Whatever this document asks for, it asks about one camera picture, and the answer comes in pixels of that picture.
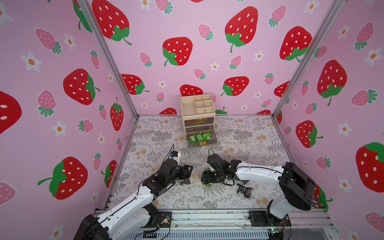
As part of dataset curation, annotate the aluminium corner post right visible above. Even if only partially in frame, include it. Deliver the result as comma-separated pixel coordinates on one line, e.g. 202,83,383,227
272,0,345,120

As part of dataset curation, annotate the aluminium corner post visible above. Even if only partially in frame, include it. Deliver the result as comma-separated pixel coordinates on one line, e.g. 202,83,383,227
78,0,139,120
272,0,345,120

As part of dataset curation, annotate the cream drawer organizer cabinet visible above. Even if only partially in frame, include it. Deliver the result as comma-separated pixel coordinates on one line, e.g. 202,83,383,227
181,94,216,135

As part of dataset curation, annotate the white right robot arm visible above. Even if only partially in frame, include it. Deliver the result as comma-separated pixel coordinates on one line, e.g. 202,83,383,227
201,154,316,222

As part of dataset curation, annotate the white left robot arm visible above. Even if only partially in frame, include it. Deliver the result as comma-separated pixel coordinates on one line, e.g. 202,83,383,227
74,159,194,240

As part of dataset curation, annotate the aluminium corner post left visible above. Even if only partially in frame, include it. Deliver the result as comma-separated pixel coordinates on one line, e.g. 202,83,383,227
78,0,139,120

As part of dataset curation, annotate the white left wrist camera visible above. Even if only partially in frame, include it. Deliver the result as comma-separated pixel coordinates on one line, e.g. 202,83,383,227
169,151,180,165

